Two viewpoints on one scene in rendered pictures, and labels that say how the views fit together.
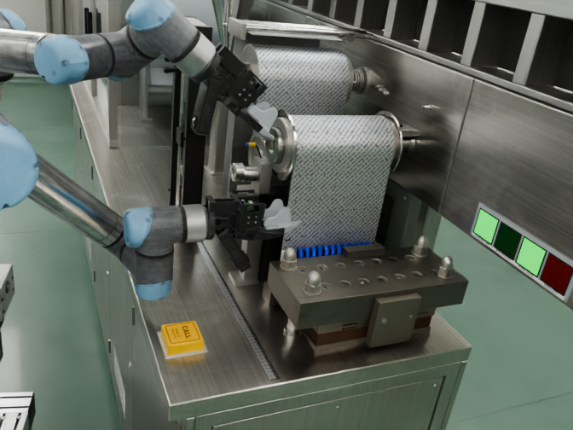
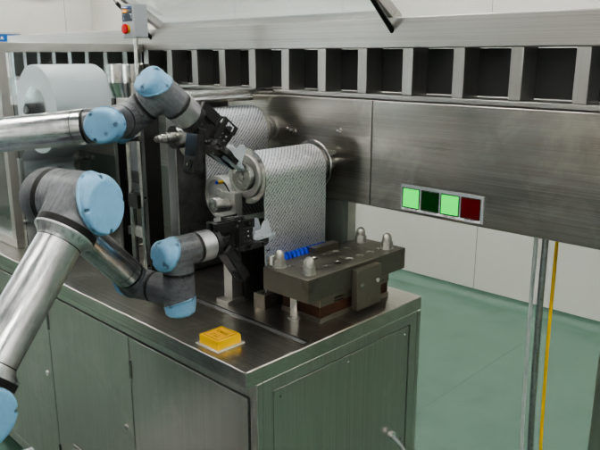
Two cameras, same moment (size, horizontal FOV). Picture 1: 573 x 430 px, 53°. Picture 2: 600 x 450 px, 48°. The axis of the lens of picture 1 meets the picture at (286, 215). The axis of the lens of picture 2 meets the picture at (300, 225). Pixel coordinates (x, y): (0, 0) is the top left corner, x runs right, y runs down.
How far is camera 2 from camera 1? 0.72 m
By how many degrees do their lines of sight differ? 21
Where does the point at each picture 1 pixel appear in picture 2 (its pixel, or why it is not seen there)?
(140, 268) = (173, 289)
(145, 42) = (154, 105)
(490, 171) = (403, 160)
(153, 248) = (184, 268)
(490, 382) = not seen: hidden behind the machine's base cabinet
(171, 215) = (192, 238)
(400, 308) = (370, 273)
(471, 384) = not seen: hidden behind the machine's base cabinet
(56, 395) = not seen: outside the picture
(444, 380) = (410, 329)
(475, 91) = (375, 108)
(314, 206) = (281, 218)
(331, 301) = (326, 276)
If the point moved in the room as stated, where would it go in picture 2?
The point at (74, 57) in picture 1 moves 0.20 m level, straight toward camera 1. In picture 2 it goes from (119, 120) to (170, 127)
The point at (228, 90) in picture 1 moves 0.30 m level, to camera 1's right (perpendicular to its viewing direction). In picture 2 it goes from (212, 134) to (326, 129)
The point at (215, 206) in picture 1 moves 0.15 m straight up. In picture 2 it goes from (219, 226) to (217, 165)
